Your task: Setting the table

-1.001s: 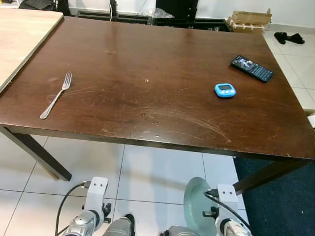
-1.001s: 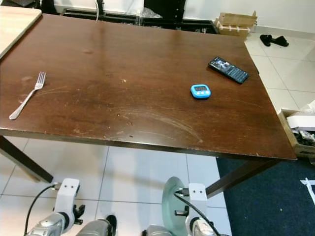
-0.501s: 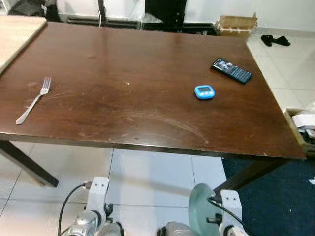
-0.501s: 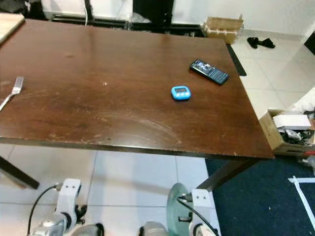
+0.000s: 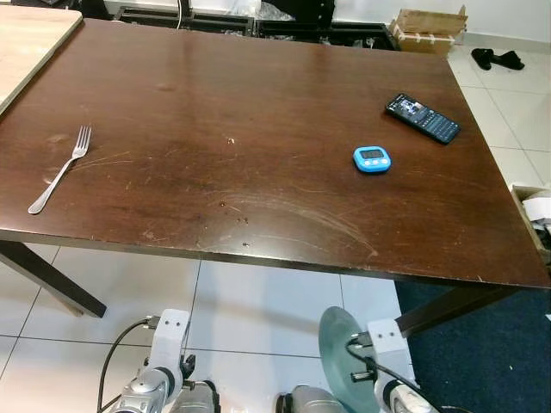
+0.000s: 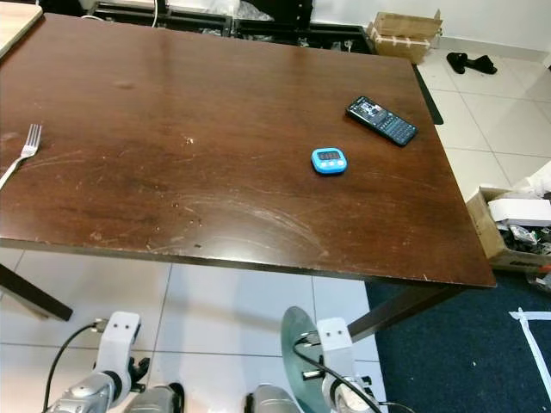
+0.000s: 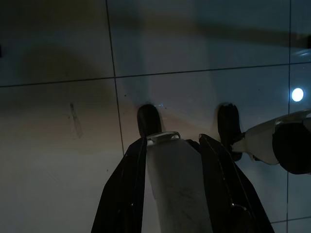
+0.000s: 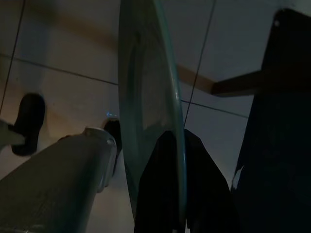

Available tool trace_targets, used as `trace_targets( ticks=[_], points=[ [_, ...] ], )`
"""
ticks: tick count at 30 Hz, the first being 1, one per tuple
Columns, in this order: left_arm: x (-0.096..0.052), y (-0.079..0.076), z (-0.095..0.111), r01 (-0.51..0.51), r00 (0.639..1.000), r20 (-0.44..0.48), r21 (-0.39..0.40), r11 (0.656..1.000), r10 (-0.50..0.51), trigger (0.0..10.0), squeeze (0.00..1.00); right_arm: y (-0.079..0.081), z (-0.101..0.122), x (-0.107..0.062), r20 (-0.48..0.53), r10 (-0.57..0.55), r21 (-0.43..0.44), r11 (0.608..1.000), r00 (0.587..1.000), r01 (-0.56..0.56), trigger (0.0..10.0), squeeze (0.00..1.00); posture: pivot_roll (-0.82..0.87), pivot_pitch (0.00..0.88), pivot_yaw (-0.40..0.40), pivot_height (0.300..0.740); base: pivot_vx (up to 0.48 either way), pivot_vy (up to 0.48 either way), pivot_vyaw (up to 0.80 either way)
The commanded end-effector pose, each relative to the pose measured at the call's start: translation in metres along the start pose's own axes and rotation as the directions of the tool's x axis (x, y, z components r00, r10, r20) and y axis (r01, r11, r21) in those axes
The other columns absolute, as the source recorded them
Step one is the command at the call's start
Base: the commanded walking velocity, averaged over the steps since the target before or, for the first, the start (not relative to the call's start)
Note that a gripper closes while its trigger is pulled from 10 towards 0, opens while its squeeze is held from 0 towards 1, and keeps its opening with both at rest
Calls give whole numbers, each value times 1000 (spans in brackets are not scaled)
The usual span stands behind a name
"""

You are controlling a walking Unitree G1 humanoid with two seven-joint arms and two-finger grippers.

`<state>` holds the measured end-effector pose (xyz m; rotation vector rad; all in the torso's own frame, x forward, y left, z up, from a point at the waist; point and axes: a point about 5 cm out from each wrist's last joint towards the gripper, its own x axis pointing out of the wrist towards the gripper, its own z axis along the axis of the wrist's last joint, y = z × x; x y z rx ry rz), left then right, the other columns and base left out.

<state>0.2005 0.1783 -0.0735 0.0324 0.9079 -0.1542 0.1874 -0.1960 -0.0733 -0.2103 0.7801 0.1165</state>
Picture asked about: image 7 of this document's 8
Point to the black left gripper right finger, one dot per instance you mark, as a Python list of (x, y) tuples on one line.
[(223, 189)]

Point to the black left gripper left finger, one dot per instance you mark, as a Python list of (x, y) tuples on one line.
[(121, 189)]

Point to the black robot right foot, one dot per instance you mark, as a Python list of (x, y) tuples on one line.
[(228, 123)]

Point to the black robot foot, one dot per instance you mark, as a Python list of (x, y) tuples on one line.
[(228, 123), (148, 119)]

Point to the black robot left foot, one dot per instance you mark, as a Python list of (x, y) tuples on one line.
[(148, 119)]

